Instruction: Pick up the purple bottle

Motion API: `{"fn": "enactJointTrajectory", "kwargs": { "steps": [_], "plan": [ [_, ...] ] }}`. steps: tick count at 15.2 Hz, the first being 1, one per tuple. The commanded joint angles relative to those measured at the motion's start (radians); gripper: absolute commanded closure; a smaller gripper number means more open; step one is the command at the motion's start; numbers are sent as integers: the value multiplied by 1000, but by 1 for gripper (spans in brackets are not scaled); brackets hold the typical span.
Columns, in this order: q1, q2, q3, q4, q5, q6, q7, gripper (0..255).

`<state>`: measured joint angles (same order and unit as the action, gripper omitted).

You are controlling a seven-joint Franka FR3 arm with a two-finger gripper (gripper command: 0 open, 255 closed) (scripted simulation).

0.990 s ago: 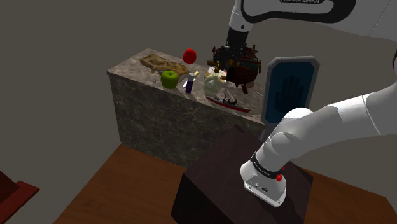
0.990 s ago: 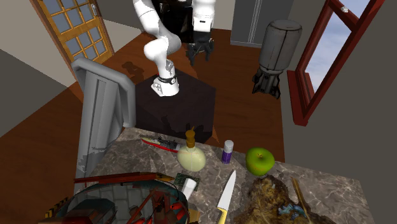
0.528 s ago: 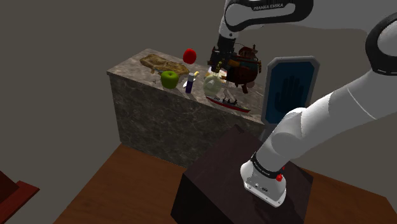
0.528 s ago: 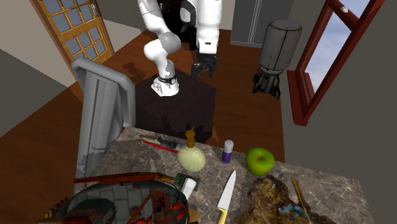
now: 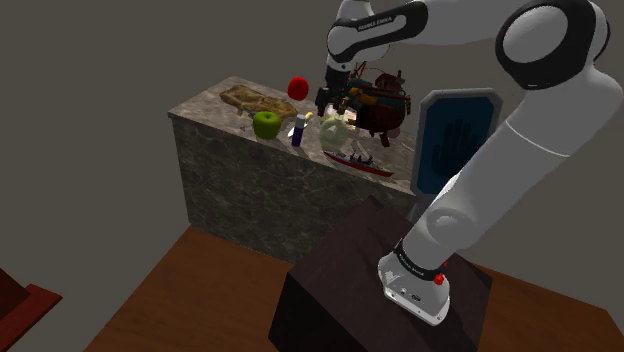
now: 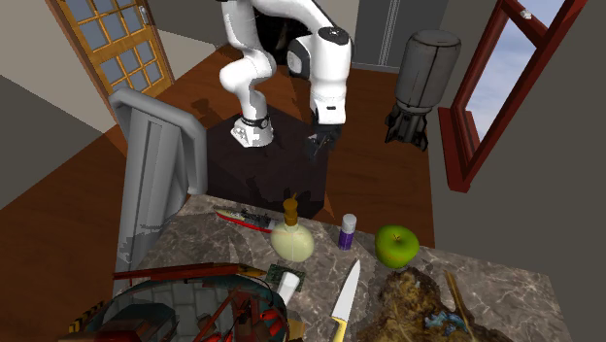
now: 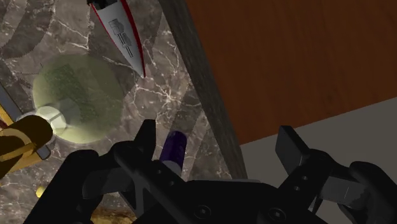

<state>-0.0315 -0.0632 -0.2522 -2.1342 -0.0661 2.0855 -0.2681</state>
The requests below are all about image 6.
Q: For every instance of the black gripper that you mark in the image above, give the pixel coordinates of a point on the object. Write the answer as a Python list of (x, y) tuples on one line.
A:
[(322, 138)]

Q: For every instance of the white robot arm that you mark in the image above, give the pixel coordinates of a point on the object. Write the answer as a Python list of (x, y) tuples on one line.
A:
[(331, 71)]

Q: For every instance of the dark robot stand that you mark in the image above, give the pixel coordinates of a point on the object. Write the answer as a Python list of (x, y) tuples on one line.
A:
[(270, 168)]

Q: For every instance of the purple white small bottle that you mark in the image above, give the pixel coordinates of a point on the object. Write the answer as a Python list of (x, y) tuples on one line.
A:
[(347, 232)]

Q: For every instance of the pale round bottle brown cap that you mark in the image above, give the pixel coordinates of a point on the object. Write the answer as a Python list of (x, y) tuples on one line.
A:
[(292, 241)]

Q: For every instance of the red grey toy ship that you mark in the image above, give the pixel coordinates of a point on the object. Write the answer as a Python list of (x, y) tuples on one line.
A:
[(246, 220)]

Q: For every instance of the grey bomb shaped object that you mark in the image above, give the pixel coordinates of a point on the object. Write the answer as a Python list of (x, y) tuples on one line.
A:
[(421, 78)]

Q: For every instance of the grey double door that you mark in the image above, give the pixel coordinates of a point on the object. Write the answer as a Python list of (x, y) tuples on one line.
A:
[(393, 28)]

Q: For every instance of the green apple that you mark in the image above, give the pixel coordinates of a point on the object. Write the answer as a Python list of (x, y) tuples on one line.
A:
[(397, 246)]

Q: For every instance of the red framed window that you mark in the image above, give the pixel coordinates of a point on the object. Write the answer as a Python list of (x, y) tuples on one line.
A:
[(478, 94)]

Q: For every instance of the grey chair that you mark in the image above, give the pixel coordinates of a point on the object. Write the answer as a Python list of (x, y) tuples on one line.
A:
[(156, 156)]

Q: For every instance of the brown nest with twigs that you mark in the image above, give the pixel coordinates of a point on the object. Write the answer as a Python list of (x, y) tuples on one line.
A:
[(412, 308)]

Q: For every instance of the wooden door with glass panes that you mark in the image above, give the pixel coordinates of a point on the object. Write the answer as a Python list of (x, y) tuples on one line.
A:
[(116, 45)]

